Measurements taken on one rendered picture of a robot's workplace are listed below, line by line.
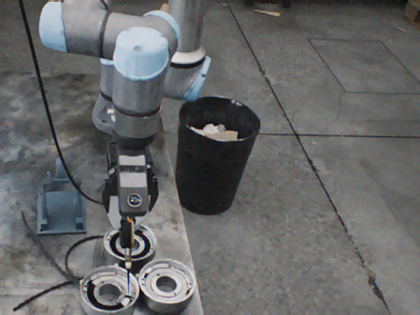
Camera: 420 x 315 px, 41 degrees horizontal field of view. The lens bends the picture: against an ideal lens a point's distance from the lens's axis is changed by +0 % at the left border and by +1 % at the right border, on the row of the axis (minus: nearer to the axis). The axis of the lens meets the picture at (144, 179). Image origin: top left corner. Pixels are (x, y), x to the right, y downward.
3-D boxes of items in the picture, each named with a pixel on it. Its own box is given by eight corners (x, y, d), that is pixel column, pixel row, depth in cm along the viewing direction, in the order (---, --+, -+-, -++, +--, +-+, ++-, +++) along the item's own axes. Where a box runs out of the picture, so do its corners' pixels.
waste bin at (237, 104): (247, 221, 239) (271, 142, 212) (171, 221, 235) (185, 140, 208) (230, 171, 265) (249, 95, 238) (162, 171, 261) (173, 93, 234)
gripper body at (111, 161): (146, 166, 98) (152, 110, 91) (153, 198, 92) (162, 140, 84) (103, 167, 97) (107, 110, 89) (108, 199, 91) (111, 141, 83)
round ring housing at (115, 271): (147, 294, 103) (149, 280, 100) (119, 335, 95) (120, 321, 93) (99, 271, 106) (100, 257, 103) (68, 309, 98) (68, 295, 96)
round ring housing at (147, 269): (199, 285, 106) (203, 271, 103) (180, 326, 98) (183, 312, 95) (150, 265, 108) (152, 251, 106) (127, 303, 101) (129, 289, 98)
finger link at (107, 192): (125, 207, 96) (133, 170, 91) (125, 215, 95) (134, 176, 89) (98, 207, 95) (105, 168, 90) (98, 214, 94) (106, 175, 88)
